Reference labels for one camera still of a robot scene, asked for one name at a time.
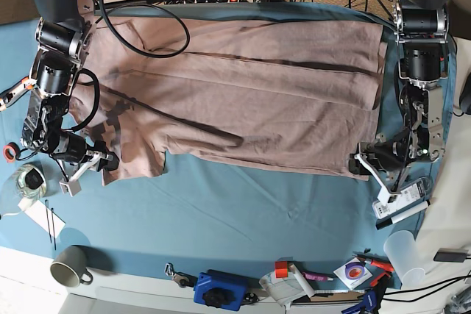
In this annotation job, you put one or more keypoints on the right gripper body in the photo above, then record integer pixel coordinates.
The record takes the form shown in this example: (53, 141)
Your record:
(70, 148)

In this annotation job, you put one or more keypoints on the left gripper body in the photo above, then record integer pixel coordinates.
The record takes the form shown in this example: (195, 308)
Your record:
(387, 156)

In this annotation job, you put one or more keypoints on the pink T-shirt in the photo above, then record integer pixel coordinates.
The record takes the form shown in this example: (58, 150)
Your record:
(289, 96)

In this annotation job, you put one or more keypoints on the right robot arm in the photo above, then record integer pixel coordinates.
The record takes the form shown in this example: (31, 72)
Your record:
(63, 36)

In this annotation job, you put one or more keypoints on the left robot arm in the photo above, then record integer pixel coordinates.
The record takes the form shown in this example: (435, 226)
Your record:
(422, 46)

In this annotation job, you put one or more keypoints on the clear plastic package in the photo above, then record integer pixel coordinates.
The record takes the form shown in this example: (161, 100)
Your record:
(409, 195)

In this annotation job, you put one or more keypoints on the red tape roll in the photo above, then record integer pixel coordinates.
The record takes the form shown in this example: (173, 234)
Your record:
(10, 152)

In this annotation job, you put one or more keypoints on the black white marker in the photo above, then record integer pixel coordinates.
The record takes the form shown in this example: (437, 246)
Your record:
(403, 215)

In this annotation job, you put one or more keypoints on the white paper card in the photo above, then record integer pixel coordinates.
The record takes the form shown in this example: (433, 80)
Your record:
(37, 212)

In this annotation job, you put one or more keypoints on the orange grey utility knife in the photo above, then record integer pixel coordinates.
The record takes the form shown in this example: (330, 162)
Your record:
(11, 95)

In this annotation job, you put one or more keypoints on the translucent plastic cup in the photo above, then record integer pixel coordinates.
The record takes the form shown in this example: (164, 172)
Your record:
(402, 252)

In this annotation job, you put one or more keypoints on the purple tape roll card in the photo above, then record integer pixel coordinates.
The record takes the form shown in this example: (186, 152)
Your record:
(353, 273)

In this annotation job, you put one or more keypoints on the grey ceramic mug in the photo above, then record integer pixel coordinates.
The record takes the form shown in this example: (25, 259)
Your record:
(70, 268)

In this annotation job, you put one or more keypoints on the metal carabiner keyring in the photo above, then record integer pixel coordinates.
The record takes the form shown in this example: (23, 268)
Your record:
(169, 270)

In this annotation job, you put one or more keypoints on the red plastic block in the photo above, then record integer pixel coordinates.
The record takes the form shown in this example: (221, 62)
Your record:
(281, 269)

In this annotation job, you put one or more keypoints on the blue bar clamp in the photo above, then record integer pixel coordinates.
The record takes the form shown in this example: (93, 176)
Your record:
(370, 301)

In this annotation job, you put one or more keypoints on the blue black device box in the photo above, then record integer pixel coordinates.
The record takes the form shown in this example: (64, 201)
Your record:
(220, 290)

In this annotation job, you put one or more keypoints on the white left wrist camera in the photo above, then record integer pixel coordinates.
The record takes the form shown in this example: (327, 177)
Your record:
(387, 193)

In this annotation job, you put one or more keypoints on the black cable ties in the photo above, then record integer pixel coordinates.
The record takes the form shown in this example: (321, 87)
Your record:
(50, 224)

